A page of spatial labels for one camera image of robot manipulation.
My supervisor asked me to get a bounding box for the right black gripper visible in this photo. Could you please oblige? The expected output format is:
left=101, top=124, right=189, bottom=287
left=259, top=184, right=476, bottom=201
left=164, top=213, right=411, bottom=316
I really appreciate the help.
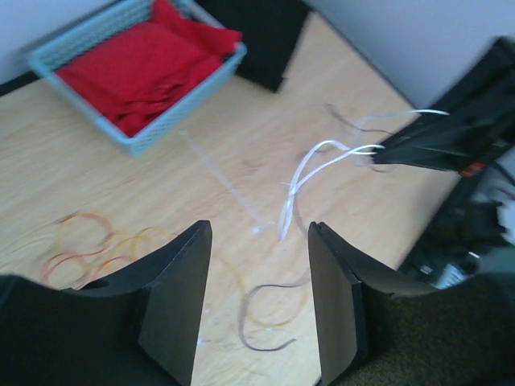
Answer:
left=372, top=36, right=514, bottom=173

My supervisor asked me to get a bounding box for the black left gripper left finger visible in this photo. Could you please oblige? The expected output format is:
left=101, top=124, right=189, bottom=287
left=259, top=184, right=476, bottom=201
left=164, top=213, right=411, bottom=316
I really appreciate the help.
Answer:
left=1, top=220, right=212, bottom=385

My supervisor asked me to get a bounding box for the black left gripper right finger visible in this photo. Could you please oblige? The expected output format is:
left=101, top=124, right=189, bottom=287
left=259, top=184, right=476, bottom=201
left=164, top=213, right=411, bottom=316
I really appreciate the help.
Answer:
left=308, top=223, right=514, bottom=385

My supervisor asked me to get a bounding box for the white thin wire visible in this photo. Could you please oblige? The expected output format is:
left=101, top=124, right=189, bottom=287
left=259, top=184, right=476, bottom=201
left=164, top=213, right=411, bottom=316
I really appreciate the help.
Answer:
left=277, top=108, right=451, bottom=243

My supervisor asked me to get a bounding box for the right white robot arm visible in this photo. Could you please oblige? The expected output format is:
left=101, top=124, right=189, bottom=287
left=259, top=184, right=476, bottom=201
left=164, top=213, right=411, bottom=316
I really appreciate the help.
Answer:
left=372, top=35, right=514, bottom=288

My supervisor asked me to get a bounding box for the white zip tie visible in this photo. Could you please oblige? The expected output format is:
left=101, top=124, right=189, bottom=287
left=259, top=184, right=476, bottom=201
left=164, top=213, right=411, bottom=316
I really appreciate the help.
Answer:
left=179, top=130, right=268, bottom=234

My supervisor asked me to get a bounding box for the black folded cloth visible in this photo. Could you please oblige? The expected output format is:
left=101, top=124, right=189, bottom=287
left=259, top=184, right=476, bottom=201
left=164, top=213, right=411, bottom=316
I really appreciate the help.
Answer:
left=198, top=0, right=311, bottom=92

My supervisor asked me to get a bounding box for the red cloth in basket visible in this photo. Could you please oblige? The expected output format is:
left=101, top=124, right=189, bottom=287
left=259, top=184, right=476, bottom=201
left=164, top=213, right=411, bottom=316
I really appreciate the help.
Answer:
left=57, top=1, right=242, bottom=138

